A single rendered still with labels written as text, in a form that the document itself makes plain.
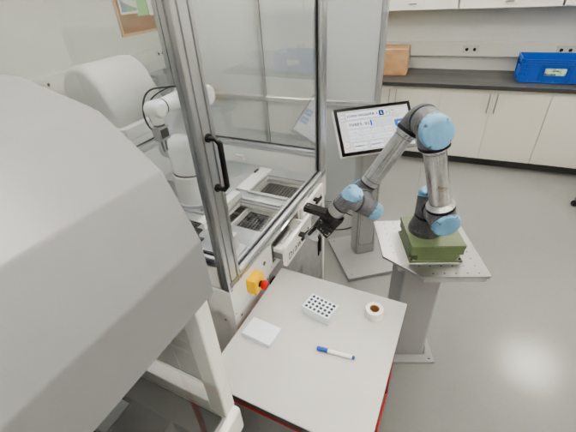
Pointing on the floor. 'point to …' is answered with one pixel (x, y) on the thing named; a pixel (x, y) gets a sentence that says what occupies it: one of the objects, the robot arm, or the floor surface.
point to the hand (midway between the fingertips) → (307, 234)
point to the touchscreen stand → (361, 239)
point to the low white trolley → (314, 360)
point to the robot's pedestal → (417, 328)
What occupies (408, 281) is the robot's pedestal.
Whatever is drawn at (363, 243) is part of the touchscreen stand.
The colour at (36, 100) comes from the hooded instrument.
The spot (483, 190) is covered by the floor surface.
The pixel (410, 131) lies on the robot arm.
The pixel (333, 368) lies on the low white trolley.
